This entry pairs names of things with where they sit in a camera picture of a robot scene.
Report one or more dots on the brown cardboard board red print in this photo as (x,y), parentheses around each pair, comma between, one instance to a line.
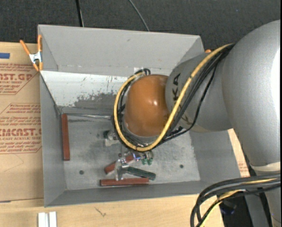
(15,150)

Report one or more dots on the grey metal bin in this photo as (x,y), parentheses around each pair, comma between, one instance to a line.
(88,150)

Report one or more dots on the black cylinder on white bracket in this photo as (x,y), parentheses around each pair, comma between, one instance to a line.
(110,136)

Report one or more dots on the red-brown flat block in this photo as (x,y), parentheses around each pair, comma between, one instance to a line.
(65,137)
(124,182)
(110,167)

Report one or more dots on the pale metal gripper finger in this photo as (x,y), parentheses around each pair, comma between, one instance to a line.
(117,166)
(123,170)

